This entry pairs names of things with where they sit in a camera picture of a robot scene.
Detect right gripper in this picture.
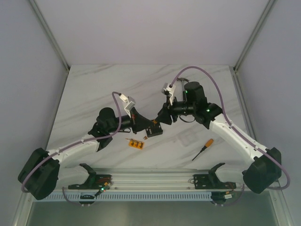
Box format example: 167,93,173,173
155,95,196,125

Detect black fuse box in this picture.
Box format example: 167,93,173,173
145,122,163,138

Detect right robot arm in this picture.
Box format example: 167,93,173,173
156,81,282,194

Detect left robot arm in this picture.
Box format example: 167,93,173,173
18,107,153,200

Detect orange terminal block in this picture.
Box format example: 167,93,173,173
126,138,144,150

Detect claw hammer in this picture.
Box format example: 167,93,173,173
177,78,189,101

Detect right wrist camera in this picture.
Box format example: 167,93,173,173
161,83,176,105

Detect orange handled screwdriver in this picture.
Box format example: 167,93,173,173
192,139,214,161

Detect aluminium rail frame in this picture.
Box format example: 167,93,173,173
54,168,245,190

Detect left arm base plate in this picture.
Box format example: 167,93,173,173
68,174,111,190

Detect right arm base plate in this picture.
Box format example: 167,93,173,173
193,174,237,190

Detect white cable duct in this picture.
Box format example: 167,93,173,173
41,192,233,202

